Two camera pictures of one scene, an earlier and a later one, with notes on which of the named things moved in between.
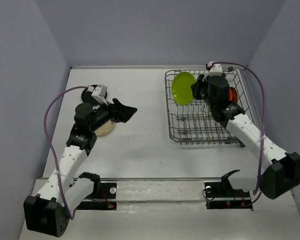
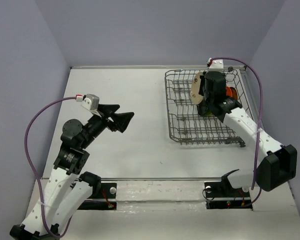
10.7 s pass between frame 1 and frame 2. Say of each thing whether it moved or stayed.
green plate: moved
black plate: moved
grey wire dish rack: stayed
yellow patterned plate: stayed
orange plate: stayed
